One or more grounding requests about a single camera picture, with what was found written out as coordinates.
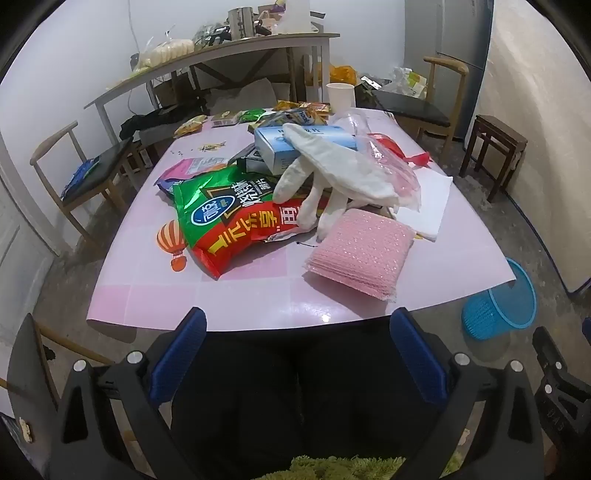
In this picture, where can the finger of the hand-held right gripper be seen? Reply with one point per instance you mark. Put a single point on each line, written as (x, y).
(549, 348)

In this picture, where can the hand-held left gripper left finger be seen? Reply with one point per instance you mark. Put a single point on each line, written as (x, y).
(184, 350)

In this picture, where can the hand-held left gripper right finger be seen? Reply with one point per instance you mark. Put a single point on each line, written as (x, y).
(415, 360)

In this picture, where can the blue plastic wastebasket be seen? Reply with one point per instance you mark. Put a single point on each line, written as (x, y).
(489, 314)

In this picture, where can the pink glitter scouring pad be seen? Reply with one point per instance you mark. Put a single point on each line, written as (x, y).
(360, 254)

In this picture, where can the red green snack bag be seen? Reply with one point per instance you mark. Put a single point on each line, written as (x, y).
(221, 230)

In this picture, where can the light blue carton box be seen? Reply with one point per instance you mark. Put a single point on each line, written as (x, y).
(272, 147)

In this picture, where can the white paper cup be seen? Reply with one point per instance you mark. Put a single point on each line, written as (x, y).
(340, 99)

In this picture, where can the green fuzzy cloth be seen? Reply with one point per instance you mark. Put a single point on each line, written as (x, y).
(323, 468)

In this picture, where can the white paper napkin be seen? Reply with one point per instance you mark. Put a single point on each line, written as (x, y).
(434, 203)

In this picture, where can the wooden chair dark seat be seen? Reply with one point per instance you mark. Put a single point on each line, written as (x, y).
(27, 369)

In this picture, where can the purple snack packet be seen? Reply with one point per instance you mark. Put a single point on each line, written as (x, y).
(184, 170)

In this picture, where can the clear dotted plastic bag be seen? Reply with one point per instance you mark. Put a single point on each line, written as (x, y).
(397, 180)

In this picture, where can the white panelled door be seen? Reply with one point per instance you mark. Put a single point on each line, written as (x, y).
(18, 258)

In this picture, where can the wooden chair with blue packet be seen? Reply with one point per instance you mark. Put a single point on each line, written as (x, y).
(108, 154)

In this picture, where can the red plastic bag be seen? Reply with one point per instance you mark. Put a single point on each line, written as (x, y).
(397, 147)

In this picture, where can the dark wooden stool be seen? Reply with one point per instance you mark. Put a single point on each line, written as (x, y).
(501, 129)

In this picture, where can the yellow snack packet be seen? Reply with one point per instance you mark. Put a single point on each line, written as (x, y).
(190, 125)

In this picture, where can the black cloth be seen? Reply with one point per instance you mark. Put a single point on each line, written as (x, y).
(152, 121)

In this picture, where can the small brown snack packet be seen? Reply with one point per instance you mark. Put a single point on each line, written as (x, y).
(227, 119)

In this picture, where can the green snack packet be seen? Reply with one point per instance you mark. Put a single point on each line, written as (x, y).
(251, 115)

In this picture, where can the wooden chair black seat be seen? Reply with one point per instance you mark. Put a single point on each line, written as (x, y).
(411, 108)

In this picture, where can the brown cardboard box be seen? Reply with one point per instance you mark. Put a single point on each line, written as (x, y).
(175, 92)

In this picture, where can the orange snack packets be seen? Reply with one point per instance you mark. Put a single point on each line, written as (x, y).
(304, 107)

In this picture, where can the plastic bag of groceries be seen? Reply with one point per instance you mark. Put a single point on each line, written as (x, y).
(406, 81)

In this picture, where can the silver foil packet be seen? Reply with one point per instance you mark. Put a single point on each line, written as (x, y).
(375, 83)

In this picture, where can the orange plastic bag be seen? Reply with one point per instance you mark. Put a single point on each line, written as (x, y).
(344, 74)

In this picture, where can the long grey desk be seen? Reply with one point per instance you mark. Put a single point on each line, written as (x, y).
(207, 53)

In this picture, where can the bag of white buns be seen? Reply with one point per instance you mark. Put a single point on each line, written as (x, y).
(166, 50)

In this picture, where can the metal container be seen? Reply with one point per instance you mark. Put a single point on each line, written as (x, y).
(241, 25)

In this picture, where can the grey refrigerator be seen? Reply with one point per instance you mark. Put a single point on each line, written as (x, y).
(457, 27)

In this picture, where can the white plastic container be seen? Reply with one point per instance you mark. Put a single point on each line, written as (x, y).
(298, 16)

